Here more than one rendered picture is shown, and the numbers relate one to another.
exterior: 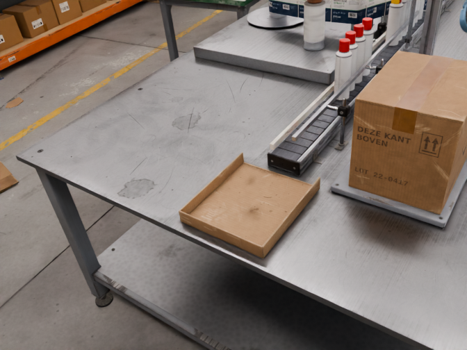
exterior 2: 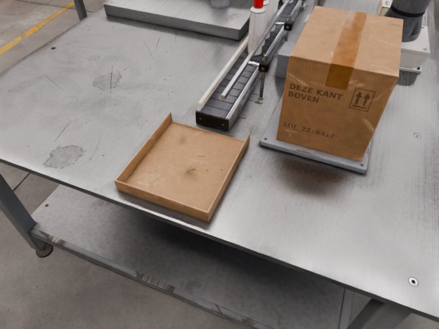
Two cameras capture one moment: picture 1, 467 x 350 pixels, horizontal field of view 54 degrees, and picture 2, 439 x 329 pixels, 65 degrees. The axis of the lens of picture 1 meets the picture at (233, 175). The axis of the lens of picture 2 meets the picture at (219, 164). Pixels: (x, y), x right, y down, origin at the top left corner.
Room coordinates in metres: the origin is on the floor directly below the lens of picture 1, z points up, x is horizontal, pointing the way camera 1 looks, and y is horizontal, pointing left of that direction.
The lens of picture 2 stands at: (0.29, 0.06, 1.53)
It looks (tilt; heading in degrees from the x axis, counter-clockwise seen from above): 47 degrees down; 344
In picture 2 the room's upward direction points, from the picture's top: straight up
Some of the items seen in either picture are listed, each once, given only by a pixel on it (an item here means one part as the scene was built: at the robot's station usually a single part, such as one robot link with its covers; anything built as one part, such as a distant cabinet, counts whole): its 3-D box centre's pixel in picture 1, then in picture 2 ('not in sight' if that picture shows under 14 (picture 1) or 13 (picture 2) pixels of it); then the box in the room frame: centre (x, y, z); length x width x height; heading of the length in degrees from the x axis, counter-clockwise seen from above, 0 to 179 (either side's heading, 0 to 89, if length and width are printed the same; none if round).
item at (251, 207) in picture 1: (251, 198); (187, 160); (0.93, -0.04, 0.85); 0.30 x 0.26 x 0.04; 141
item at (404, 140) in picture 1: (418, 128); (337, 81); (0.98, -0.49, 0.99); 0.30 x 0.24 x 0.27; 142
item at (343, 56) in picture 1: (342, 70); (256, 26); (1.37, -0.40, 0.98); 0.05 x 0.05 x 0.20
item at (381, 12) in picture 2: not in sight; (393, 10); (1.57, -1.15, 0.87); 0.16 x 0.12 x 0.07; 145
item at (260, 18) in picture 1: (278, 17); not in sight; (2.22, -0.31, 0.89); 0.31 x 0.31 x 0.01
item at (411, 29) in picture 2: not in sight; (402, 19); (1.29, -0.95, 0.97); 0.15 x 0.15 x 0.10
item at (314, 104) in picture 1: (347, 71); (256, 27); (1.51, -0.46, 0.90); 1.07 x 0.01 x 0.02; 141
